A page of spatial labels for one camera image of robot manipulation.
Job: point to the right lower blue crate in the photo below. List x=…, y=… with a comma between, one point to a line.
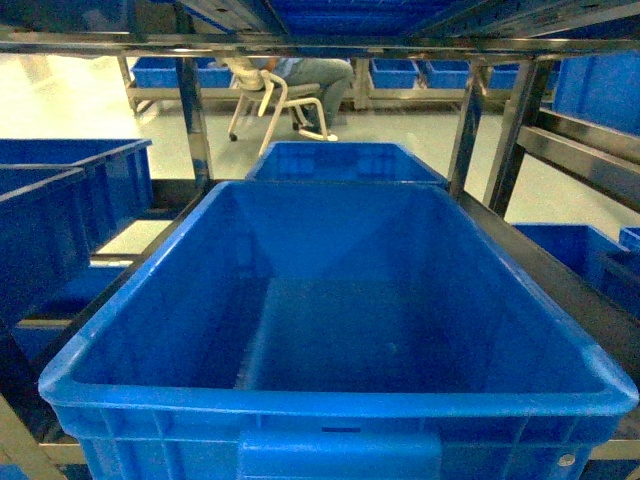
x=578, y=246

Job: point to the seated person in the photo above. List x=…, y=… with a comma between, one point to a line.
x=332, y=76

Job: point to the far right blue crate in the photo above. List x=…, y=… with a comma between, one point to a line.
x=602, y=89

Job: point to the beige chair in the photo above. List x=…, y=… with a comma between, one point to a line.
x=264, y=90

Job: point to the left rear blue crate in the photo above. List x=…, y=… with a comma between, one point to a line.
x=117, y=189

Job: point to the left front blue crate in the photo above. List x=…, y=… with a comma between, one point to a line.
x=43, y=238

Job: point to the metal shelf frame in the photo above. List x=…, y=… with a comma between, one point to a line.
x=531, y=34

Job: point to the large blue shelf crate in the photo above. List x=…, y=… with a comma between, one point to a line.
x=318, y=330

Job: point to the blue crate behind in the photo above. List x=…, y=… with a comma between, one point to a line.
x=342, y=161

